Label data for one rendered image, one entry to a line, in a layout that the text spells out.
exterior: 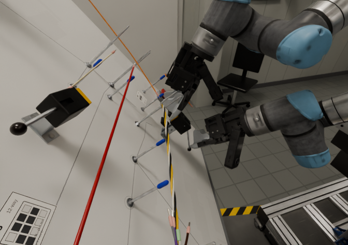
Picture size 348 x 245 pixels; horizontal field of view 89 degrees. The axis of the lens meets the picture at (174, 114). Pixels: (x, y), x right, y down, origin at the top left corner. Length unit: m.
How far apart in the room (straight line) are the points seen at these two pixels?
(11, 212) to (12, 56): 0.23
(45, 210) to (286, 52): 0.44
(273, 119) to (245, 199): 1.36
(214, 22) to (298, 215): 1.43
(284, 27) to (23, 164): 0.47
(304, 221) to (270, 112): 1.22
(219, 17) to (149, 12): 1.92
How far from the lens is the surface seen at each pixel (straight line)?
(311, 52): 0.41
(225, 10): 0.46
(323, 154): 0.56
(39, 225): 0.27
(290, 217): 1.60
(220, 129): 0.53
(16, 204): 0.26
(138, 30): 2.35
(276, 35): 0.43
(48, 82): 0.38
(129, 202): 0.35
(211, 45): 0.45
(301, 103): 0.48
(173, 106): 0.50
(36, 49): 0.44
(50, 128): 0.30
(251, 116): 0.50
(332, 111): 0.62
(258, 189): 1.89
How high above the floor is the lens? 1.47
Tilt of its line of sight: 35 degrees down
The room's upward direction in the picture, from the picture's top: straight up
